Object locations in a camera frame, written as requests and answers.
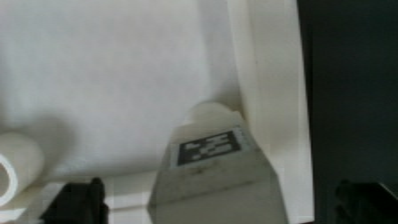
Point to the white L-shaped obstacle wall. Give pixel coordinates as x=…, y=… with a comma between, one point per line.
x=283, y=105

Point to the white table leg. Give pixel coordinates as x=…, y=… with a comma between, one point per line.
x=217, y=185

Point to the white square tabletop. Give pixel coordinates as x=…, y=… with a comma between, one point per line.
x=112, y=63

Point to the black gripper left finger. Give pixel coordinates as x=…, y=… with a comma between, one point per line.
x=78, y=206

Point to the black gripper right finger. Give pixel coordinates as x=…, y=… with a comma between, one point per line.
x=366, y=203

